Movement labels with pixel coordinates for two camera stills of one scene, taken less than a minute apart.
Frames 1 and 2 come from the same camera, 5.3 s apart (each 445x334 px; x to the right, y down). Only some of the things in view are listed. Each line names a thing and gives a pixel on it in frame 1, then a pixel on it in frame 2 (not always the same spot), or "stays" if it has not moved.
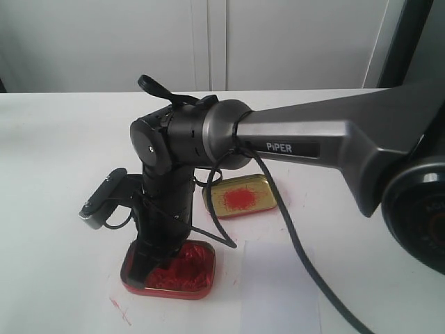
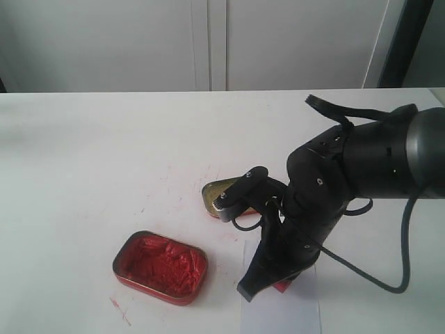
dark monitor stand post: [405, 42] stays
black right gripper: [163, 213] → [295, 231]
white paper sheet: [279, 293] stays
